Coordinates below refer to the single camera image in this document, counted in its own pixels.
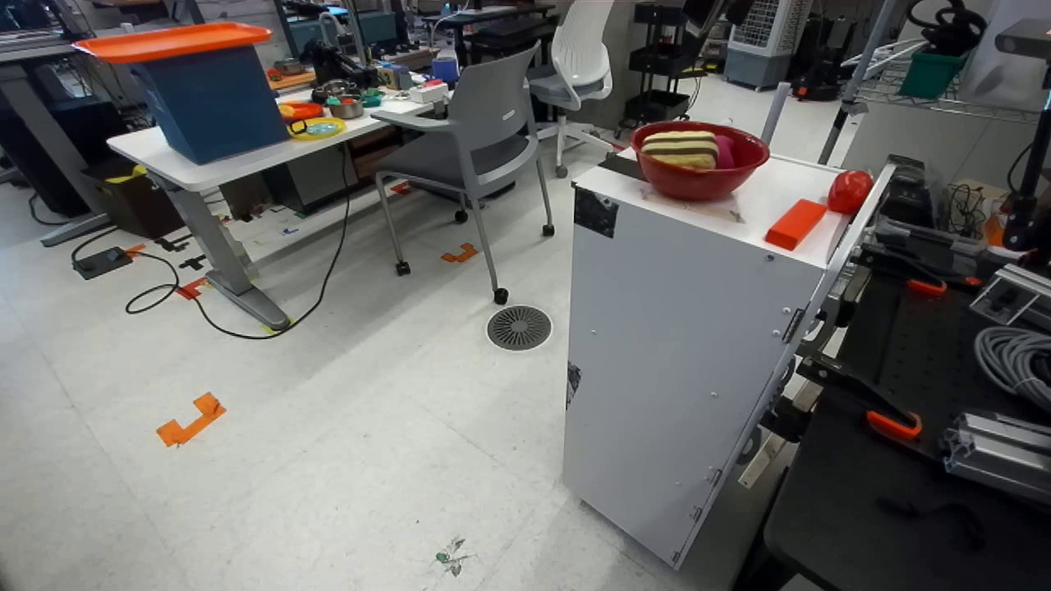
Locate yellow striped plush sponge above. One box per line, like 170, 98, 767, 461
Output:
638, 126, 724, 178

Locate red plastic bowl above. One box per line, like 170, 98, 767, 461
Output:
629, 117, 771, 205

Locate round grey floor disc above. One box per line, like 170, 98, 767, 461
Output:
483, 300, 554, 354

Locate white toy kitchen cabinet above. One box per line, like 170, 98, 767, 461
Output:
561, 145, 902, 571

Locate grey office chair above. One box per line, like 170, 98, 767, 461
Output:
372, 39, 559, 307

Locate black shelf cart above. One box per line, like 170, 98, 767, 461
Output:
620, 0, 709, 126

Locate orange rectangular block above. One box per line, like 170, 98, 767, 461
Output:
764, 195, 831, 253

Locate white air cooler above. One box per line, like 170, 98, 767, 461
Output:
719, 0, 815, 91

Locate red toy pepper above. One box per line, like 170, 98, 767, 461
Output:
824, 166, 876, 216

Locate white desk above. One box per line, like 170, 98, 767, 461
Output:
107, 91, 454, 333

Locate blue storage bin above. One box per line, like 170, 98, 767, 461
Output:
115, 41, 292, 166

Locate black power adapter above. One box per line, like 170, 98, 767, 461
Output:
74, 242, 135, 281

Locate orange bin lid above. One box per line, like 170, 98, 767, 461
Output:
74, 17, 275, 68

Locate black allen key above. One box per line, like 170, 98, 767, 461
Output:
873, 491, 988, 553

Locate green bin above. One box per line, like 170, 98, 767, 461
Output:
898, 47, 973, 103

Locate grey mounting plate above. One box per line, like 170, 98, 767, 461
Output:
965, 260, 1051, 338

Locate aluminium extrusion bar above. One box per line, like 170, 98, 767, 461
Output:
941, 408, 1051, 505

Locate grey standing desk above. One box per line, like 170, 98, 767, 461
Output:
0, 29, 113, 249

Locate black floor cable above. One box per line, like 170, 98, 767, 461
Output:
121, 152, 354, 344

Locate orange bracket-shaped floor tape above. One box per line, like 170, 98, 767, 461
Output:
154, 390, 231, 449

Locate black clamp orange handle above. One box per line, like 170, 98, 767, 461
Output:
873, 242, 953, 300
794, 354, 928, 446

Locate grey cable coil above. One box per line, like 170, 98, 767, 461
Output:
973, 322, 1051, 415

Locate black camera tripod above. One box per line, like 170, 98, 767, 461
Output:
995, 14, 1051, 254

